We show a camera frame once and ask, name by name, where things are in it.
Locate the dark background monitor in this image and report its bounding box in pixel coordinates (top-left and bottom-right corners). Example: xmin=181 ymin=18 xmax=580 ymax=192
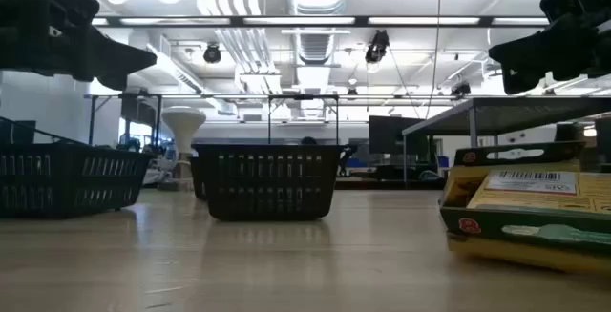
xmin=0 ymin=119 xmax=37 ymax=146
xmin=368 ymin=114 xmax=431 ymax=156

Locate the black overhead camera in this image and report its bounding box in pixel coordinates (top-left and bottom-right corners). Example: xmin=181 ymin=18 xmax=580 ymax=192
xmin=364 ymin=29 xmax=390 ymax=65

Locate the yellow green crayon box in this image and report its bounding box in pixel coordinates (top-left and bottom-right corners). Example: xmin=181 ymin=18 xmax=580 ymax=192
xmin=438 ymin=170 xmax=611 ymax=276
xmin=452 ymin=139 xmax=587 ymax=176

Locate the black aluminium table frame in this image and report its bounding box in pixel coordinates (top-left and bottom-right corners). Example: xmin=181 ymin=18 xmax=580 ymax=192
xmin=333 ymin=177 xmax=448 ymax=191

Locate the black background rig frame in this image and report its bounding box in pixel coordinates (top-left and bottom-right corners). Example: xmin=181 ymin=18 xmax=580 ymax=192
xmin=266 ymin=94 xmax=341 ymax=146
xmin=87 ymin=94 xmax=164 ymax=147

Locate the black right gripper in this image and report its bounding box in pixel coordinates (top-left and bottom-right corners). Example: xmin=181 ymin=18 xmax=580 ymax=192
xmin=488 ymin=0 xmax=611 ymax=96

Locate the white coiled lamp cable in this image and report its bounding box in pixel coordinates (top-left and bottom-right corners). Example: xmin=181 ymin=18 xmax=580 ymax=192
xmin=141 ymin=156 xmax=195 ymax=192

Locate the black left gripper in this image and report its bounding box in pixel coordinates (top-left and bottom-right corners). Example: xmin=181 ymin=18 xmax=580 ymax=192
xmin=0 ymin=0 xmax=158 ymax=92

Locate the white mushroom lamp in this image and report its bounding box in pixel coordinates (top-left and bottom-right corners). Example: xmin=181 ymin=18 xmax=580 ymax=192
xmin=160 ymin=105 xmax=208 ymax=192

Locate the black round hanging camera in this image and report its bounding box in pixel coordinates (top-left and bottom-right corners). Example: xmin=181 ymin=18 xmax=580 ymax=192
xmin=202 ymin=42 xmax=223 ymax=65
xmin=450 ymin=80 xmax=473 ymax=99

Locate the grey perforated metal shelf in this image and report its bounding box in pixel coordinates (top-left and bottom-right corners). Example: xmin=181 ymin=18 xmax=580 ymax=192
xmin=402 ymin=95 xmax=611 ymax=184

